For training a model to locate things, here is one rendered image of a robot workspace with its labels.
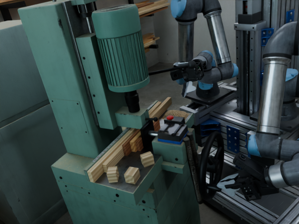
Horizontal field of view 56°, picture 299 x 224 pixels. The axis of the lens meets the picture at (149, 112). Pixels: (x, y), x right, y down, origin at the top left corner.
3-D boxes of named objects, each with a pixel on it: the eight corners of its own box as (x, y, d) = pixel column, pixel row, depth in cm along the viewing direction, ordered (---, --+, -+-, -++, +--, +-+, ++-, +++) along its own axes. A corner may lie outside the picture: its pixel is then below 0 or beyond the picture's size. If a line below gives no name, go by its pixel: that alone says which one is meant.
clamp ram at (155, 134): (158, 149, 117) (155, 131, 113) (143, 146, 121) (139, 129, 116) (167, 138, 124) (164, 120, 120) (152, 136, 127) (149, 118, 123)
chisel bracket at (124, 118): (143, 132, 122) (140, 115, 118) (117, 129, 129) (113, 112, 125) (151, 124, 128) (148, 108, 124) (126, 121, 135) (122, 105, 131)
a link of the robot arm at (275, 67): (262, 18, 98) (244, 155, 98) (297, 16, 93) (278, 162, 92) (266, 29, 108) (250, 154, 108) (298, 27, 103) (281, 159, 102)
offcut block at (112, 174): (108, 182, 104) (106, 174, 102) (110, 175, 108) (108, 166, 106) (118, 182, 103) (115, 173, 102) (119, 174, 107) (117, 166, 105)
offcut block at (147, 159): (144, 167, 109) (143, 158, 107) (141, 163, 111) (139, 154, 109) (154, 163, 110) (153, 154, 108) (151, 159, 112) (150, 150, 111)
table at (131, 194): (159, 214, 95) (157, 201, 92) (90, 193, 109) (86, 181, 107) (212, 125, 140) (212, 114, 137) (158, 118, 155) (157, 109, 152)
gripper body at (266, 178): (245, 202, 98) (278, 196, 90) (232, 182, 97) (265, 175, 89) (250, 188, 104) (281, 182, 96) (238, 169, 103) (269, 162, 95)
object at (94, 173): (94, 182, 105) (90, 172, 103) (90, 182, 106) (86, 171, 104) (162, 110, 150) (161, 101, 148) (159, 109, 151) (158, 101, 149)
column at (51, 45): (99, 161, 134) (53, 4, 102) (66, 154, 145) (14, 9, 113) (124, 136, 151) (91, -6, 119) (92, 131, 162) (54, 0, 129)
